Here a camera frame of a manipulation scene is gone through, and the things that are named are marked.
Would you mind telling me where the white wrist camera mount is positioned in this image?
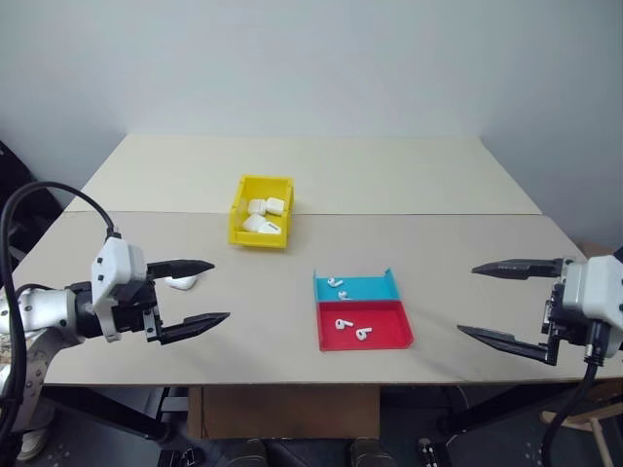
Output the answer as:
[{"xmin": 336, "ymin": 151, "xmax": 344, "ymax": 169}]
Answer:
[
  {"xmin": 90, "ymin": 236, "xmax": 149, "ymax": 342},
  {"xmin": 559, "ymin": 253, "xmax": 623, "ymax": 335}
]

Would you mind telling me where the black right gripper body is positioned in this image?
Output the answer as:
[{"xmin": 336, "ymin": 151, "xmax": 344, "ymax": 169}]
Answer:
[{"xmin": 539, "ymin": 284, "xmax": 612, "ymax": 367}]

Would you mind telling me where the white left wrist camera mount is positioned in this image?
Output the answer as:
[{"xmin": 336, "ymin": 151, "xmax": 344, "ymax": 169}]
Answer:
[{"xmin": 90, "ymin": 236, "xmax": 149, "ymax": 342}]

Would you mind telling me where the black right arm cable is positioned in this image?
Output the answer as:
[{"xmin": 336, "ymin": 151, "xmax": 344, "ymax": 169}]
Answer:
[{"xmin": 541, "ymin": 319, "xmax": 612, "ymax": 461}]

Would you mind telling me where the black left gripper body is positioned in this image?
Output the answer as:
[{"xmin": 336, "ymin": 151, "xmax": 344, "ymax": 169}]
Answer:
[{"xmin": 113, "ymin": 277, "xmax": 165, "ymax": 345}]

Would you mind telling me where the black device with white dots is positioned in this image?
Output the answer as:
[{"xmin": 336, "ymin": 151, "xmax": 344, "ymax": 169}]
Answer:
[
  {"xmin": 157, "ymin": 447, "xmax": 206, "ymax": 467},
  {"xmin": 416, "ymin": 437, "xmax": 455, "ymax": 467}
]

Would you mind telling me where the brown cardboard box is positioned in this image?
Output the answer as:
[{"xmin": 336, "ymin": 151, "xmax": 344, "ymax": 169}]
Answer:
[{"xmin": 186, "ymin": 385, "xmax": 382, "ymax": 442}]

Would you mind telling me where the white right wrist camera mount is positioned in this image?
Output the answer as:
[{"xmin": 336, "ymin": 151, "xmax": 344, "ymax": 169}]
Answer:
[{"xmin": 559, "ymin": 253, "xmax": 623, "ymax": 335}]

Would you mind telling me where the white shoe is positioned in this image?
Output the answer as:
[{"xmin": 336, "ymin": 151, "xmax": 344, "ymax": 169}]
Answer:
[{"xmin": 16, "ymin": 426, "xmax": 51, "ymax": 463}]

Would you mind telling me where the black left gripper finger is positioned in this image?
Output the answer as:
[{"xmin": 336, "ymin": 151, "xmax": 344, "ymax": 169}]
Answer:
[
  {"xmin": 160, "ymin": 311, "xmax": 232, "ymax": 346},
  {"xmin": 145, "ymin": 259, "xmax": 216, "ymax": 283}
]

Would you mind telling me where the light wooden frame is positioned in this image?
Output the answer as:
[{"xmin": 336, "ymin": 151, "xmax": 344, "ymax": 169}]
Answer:
[{"xmin": 538, "ymin": 378, "xmax": 623, "ymax": 467}]

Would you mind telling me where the yellow plastic bin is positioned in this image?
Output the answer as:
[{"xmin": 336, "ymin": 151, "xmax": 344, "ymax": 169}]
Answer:
[{"xmin": 228, "ymin": 174, "xmax": 296, "ymax": 251}]

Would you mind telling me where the red plastic tray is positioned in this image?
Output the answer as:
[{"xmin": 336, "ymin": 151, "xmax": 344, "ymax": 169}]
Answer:
[{"xmin": 315, "ymin": 300, "xmax": 416, "ymax": 353}]

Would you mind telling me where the black table leg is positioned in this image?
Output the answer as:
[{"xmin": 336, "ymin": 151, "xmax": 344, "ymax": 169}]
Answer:
[
  {"xmin": 437, "ymin": 386, "xmax": 585, "ymax": 436},
  {"xmin": 42, "ymin": 386, "xmax": 169, "ymax": 441}
]

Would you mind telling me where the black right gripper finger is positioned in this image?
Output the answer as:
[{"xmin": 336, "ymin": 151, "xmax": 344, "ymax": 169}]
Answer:
[
  {"xmin": 457, "ymin": 324, "xmax": 559, "ymax": 367},
  {"xmin": 470, "ymin": 257, "xmax": 567, "ymax": 283}
]

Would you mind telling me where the dark rounded shape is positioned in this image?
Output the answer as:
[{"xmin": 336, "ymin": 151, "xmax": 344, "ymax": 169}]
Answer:
[
  {"xmin": 227, "ymin": 437, "xmax": 270, "ymax": 467},
  {"xmin": 348, "ymin": 437, "xmax": 396, "ymax": 467}
]

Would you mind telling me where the blue plastic tray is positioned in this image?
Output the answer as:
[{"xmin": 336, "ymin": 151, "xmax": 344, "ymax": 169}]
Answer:
[{"xmin": 311, "ymin": 267, "xmax": 402, "ymax": 305}]

